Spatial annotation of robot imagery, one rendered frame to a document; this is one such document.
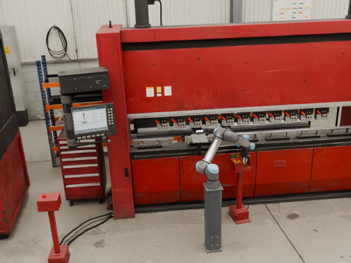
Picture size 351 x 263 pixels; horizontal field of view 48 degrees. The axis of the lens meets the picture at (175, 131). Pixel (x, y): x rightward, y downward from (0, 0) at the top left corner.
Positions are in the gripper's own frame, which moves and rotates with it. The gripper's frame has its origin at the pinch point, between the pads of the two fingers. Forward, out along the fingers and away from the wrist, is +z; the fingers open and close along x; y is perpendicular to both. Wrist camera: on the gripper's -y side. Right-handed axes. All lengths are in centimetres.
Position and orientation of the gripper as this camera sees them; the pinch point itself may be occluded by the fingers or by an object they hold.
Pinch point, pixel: (244, 163)
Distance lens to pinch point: 477.1
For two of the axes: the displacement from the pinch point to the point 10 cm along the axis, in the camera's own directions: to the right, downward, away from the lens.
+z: 0.1, 9.0, 4.3
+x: -9.6, 1.2, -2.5
